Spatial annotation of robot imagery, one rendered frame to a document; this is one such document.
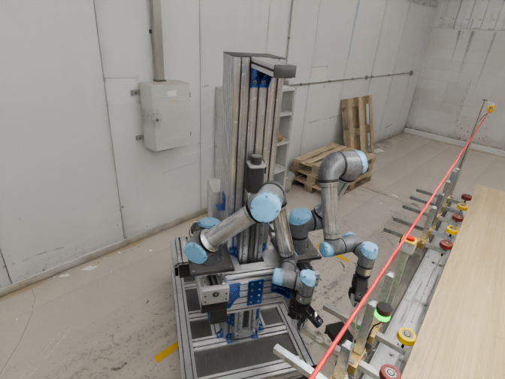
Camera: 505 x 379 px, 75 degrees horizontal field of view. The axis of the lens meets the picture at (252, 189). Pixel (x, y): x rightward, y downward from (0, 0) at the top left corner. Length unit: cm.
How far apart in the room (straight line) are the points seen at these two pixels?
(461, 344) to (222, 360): 137
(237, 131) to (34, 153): 187
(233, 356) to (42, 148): 212
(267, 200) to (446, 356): 107
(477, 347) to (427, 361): 29
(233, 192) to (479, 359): 136
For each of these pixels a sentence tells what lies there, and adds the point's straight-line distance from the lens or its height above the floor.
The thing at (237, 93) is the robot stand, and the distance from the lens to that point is 160.
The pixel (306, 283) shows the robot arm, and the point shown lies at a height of 115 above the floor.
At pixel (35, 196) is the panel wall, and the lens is 320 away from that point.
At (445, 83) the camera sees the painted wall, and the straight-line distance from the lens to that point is 910.
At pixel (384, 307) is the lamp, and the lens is 150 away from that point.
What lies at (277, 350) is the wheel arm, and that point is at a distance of 151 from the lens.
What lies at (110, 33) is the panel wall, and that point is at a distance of 314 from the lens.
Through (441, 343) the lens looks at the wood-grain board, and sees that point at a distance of 188.
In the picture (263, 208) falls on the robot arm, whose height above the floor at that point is 150.
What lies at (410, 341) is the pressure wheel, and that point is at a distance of 181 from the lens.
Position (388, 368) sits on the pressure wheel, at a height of 91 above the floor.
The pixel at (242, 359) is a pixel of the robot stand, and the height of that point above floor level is 21.
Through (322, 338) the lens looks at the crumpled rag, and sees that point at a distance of 170.
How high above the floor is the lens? 214
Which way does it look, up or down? 26 degrees down
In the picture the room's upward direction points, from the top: 4 degrees clockwise
